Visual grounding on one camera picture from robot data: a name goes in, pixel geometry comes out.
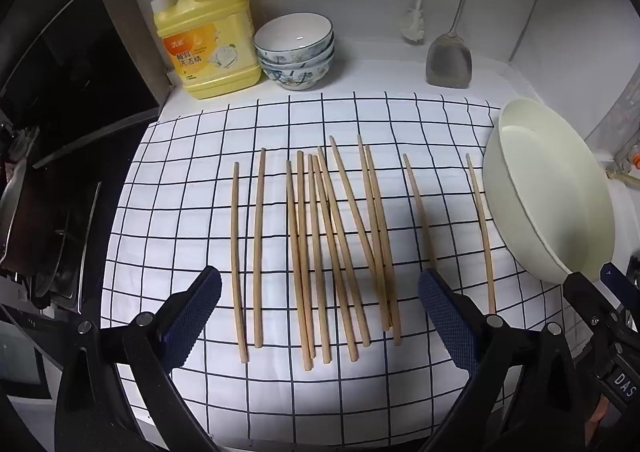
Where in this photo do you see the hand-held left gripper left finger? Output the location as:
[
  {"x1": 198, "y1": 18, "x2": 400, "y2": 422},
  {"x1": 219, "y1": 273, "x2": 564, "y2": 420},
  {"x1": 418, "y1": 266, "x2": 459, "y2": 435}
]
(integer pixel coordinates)
[{"x1": 52, "y1": 265, "x2": 223, "y2": 452}]

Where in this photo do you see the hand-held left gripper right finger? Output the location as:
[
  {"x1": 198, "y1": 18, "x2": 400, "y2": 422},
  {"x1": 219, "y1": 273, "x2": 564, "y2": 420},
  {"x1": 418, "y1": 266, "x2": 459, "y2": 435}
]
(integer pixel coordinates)
[{"x1": 417, "y1": 268, "x2": 596, "y2": 452}]

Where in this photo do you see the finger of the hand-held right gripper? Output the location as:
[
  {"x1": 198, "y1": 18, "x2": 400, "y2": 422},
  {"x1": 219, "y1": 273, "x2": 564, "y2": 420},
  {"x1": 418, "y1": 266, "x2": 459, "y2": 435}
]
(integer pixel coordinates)
[
  {"x1": 599, "y1": 261, "x2": 640, "y2": 328},
  {"x1": 564, "y1": 271, "x2": 626, "y2": 348}
]

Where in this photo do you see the large cream plastic basin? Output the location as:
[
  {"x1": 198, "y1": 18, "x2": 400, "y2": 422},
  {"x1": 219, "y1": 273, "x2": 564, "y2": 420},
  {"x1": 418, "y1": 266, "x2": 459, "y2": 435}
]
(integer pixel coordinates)
[{"x1": 482, "y1": 98, "x2": 617, "y2": 285}]

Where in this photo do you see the pile of wooden chopsticks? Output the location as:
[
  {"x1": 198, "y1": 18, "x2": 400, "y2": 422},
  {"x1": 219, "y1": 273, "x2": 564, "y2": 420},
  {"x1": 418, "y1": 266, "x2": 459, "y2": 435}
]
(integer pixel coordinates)
[{"x1": 230, "y1": 134, "x2": 497, "y2": 373}]

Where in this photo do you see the person's right hand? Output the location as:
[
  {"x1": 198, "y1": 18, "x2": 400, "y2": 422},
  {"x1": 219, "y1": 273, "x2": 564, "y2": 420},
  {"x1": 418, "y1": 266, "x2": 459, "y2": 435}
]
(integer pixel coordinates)
[{"x1": 589, "y1": 399, "x2": 609, "y2": 433}]

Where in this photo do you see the white dark-grid checkered cloth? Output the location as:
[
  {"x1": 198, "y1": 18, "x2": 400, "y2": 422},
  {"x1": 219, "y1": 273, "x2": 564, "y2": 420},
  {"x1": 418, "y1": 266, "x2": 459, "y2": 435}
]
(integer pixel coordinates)
[{"x1": 100, "y1": 92, "x2": 566, "y2": 452}]

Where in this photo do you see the black gas stove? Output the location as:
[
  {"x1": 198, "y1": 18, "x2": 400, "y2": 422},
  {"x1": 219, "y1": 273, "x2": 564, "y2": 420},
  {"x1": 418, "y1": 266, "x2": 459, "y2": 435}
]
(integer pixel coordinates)
[{"x1": 0, "y1": 0, "x2": 161, "y2": 373}]

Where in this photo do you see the metal cooking spatula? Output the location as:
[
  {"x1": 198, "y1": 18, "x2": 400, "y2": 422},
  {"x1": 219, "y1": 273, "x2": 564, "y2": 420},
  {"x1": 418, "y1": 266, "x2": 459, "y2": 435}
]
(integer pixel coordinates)
[{"x1": 425, "y1": 0, "x2": 483, "y2": 89}]

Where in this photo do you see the blue patterned ceramic bowl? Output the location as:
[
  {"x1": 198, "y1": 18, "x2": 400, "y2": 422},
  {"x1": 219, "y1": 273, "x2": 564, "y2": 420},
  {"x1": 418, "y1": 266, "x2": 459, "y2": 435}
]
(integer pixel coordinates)
[
  {"x1": 259, "y1": 54, "x2": 335, "y2": 74},
  {"x1": 256, "y1": 44, "x2": 335, "y2": 64},
  {"x1": 253, "y1": 13, "x2": 334, "y2": 58},
  {"x1": 262, "y1": 63, "x2": 333, "y2": 92}
]

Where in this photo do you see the yellow detergent jug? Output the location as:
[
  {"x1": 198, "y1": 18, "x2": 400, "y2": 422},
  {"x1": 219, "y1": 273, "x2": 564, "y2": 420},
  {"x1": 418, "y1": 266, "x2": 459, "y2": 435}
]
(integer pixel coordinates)
[{"x1": 152, "y1": 0, "x2": 263, "y2": 100}]

